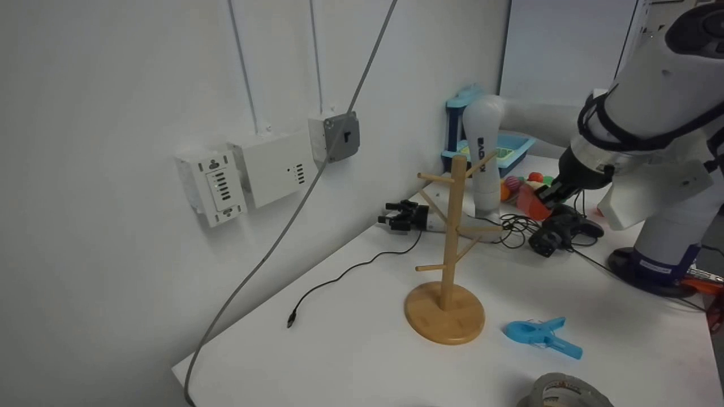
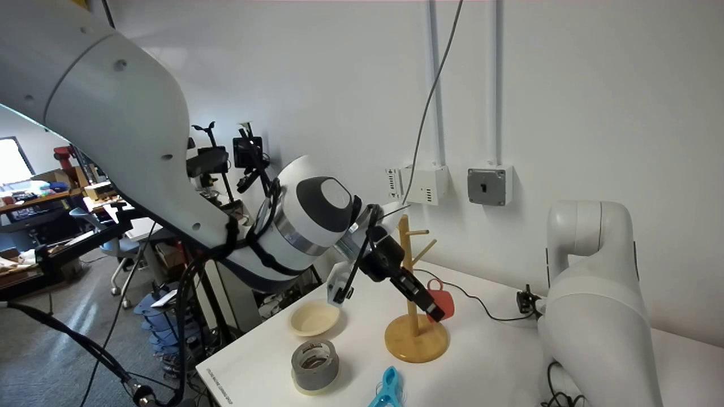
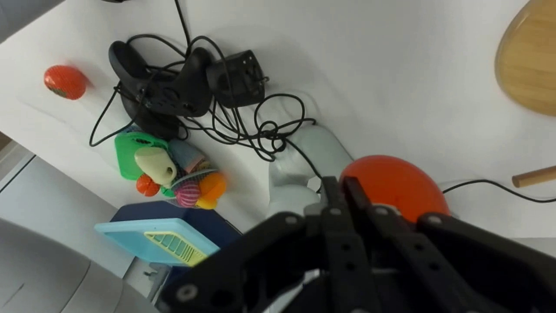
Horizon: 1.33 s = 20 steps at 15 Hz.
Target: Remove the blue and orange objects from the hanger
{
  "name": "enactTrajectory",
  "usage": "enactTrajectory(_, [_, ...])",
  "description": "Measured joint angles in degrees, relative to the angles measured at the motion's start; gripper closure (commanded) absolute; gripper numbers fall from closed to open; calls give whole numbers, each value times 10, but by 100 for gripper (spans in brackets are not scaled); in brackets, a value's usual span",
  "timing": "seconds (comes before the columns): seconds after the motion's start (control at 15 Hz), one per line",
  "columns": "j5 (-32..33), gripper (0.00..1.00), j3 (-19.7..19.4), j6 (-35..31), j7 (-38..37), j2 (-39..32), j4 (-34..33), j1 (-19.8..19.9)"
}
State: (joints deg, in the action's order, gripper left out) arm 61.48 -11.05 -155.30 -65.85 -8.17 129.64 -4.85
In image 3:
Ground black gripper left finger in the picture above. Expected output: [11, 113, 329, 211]
[158, 176, 372, 313]

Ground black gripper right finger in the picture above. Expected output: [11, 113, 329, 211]
[341, 178, 556, 313]

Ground orange scoop object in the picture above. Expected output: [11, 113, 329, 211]
[339, 155, 450, 225]

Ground wooden peg hanger stand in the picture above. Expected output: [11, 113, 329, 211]
[494, 0, 556, 190]

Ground navy blue box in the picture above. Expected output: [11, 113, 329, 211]
[110, 200, 242, 252]

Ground orange yellow toy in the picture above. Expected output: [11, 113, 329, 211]
[197, 172, 230, 211]

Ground pink striped toy ball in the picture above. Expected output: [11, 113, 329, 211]
[172, 179, 202, 209]

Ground light blue toy box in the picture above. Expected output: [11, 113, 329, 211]
[94, 216, 223, 268]

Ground blue grey toy piece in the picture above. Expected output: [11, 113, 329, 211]
[167, 138, 214, 176]

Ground small orange toy ball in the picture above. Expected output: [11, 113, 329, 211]
[136, 172, 162, 199]

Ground cream toy wedge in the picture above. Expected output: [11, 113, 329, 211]
[134, 146, 179, 188]

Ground green toy container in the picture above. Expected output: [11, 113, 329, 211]
[113, 131, 170, 183]

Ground black power adapter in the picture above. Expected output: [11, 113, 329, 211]
[207, 49, 269, 110]

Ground black handheld controller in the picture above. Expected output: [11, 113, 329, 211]
[108, 40, 217, 141]

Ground red round toy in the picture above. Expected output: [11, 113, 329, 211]
[42, 65, 92, 101]

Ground thin black cable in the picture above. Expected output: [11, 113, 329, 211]
[442, 178, 556, 205]

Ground tangled thin black cables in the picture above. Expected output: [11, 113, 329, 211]
[87, 0, 320, 165]

